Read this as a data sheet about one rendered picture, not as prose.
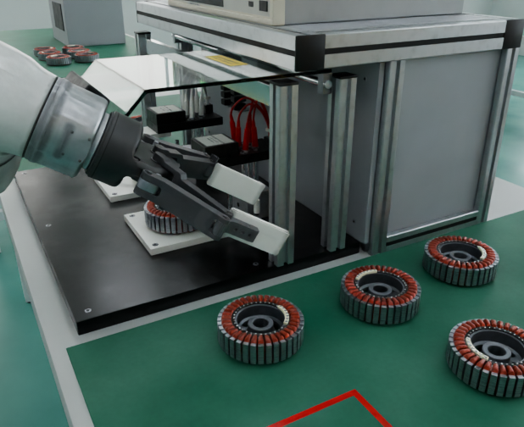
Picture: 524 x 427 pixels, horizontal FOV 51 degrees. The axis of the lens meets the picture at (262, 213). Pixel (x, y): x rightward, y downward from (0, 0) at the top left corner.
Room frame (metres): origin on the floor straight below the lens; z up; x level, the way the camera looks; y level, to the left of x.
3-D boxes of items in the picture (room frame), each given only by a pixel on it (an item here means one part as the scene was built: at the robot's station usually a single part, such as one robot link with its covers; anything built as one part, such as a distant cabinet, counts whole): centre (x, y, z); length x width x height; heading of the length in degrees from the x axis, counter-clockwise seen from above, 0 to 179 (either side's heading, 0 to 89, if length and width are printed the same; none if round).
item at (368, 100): (1.11, -0.01, 0.92); 0.66 x 0.01 x 0.30; 29
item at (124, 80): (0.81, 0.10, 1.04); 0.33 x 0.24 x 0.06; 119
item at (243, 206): (0.95, 0.02, 0.80); 0.08 x 0.05 x 0.06; 29
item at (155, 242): (0.88, 0.15, 0.78); 0.15 x 0.15 x 0.01; 29
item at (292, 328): (0.59, 0.00, 0.77); 0.11 x 0.11 x 0.04
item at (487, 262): (0.77, -0.32, 0.77); 0.11 x 0.11 x 0.04
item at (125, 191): (1.09, 0.27, 0.78); 0.15 x 0.15 x 0.01; 29
